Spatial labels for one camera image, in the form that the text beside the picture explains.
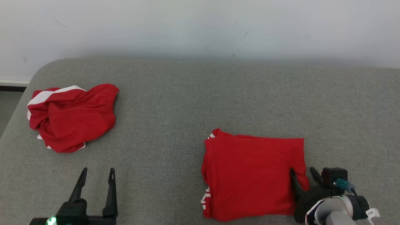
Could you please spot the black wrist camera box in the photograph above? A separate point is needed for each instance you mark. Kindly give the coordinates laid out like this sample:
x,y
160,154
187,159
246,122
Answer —
x,y
332,174

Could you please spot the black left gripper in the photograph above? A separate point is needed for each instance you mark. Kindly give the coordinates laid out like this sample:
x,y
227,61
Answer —
x,y
75,214

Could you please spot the white wall baseboard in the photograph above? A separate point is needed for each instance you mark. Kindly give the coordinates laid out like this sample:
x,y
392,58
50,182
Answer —
x,y
14,82

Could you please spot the red shorts with white stripe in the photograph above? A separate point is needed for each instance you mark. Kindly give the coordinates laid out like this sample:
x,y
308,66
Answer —
x,y
72,122

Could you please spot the red basketball jersey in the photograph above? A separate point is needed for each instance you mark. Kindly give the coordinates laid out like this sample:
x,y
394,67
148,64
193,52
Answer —
x,y
253,178

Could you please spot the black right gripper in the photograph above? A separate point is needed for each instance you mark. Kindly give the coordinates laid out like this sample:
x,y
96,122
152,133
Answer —
x,y
309,198

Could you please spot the white paper label tag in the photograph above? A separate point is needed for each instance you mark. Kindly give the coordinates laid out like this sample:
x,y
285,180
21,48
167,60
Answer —
x,y
372,213

